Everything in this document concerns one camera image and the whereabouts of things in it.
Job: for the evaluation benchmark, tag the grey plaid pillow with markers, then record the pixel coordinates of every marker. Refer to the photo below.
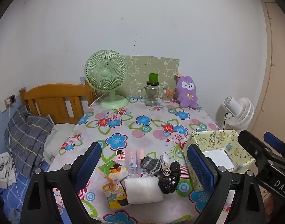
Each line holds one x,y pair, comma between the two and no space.
26,137

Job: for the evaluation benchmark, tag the yellow-green cartoon print box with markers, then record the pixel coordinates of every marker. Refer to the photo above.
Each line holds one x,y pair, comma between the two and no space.
212,137

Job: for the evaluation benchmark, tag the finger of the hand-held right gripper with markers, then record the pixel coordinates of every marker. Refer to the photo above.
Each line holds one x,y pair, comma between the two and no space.
274,142
252,144

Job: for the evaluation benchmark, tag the black plastic bag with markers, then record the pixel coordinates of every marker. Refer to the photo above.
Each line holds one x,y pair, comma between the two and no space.
170,177

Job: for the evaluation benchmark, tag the yellow cartoon tissue pack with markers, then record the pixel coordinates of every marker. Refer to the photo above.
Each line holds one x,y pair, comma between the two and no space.
114,194

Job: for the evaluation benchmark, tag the clear face mask pack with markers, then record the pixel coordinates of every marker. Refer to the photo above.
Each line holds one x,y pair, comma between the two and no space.
133,165

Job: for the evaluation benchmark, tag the green desk fan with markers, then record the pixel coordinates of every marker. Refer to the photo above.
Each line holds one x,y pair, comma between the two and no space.
106,73

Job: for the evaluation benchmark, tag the pink wet wipes packet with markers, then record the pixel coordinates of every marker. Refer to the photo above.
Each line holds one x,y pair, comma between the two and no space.
120,156

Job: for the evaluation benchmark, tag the green patterned board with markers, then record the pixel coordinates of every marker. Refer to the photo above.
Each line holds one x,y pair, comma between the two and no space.
151,65

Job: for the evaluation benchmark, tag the wall socket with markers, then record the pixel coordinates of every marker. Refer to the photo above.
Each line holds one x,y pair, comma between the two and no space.
10,100

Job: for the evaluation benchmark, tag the crumpled grey white cloth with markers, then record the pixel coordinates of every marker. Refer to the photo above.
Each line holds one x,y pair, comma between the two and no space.
3,170

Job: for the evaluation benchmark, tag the white paper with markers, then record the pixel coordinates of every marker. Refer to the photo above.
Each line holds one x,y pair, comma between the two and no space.
217,158

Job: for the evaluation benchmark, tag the wooden headboard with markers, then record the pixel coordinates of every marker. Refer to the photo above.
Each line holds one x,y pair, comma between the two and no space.
53,100

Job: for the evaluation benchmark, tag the floral tablecloth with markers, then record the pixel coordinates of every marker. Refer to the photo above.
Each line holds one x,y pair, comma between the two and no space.
142,112

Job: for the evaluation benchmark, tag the glass jar with green lid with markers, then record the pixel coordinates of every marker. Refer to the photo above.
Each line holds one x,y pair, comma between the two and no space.
152,95

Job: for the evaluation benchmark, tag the blue patterned bedsheet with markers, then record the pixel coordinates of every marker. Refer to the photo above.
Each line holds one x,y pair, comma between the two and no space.
7,203

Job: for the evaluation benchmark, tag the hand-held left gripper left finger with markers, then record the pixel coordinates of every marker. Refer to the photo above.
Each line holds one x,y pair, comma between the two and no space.
88,165

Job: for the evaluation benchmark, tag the purple plush bunny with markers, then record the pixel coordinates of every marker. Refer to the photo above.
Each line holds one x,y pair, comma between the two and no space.
187,91

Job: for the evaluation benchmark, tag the cotton swab jar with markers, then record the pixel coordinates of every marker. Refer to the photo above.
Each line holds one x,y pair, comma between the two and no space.
167,96

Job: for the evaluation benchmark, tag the green orange snack box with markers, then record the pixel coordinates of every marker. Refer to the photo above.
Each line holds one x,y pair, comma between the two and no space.
112,170

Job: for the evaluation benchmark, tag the beige door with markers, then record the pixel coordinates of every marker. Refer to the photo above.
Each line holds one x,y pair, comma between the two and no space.
272,63

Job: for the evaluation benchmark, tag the grey sock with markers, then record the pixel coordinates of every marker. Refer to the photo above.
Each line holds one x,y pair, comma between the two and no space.
151,164

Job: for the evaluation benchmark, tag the white blanket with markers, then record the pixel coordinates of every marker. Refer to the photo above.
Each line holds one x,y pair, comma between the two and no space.
56,135

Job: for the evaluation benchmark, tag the beige cloth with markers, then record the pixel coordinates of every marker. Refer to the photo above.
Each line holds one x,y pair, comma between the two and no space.
166,164

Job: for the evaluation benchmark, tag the white standing fan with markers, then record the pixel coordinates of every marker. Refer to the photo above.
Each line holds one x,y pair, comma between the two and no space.
238,112

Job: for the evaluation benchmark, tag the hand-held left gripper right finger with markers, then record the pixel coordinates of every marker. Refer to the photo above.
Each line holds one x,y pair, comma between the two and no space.
200,168

